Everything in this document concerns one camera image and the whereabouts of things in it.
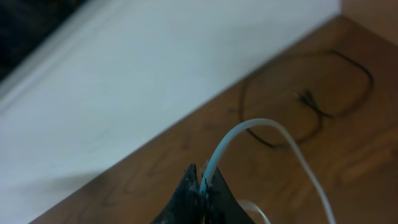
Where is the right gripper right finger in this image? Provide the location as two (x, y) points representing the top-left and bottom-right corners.
(204, 169), (254, 224)

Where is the white USB cable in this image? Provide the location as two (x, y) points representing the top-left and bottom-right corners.
(198, 118), (337, 224)

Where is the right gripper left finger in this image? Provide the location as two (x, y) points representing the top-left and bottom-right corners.
(151, 164), (204, 224)

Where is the black USB cable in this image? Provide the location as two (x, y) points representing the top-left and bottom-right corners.
(238, 49), (374, 149)

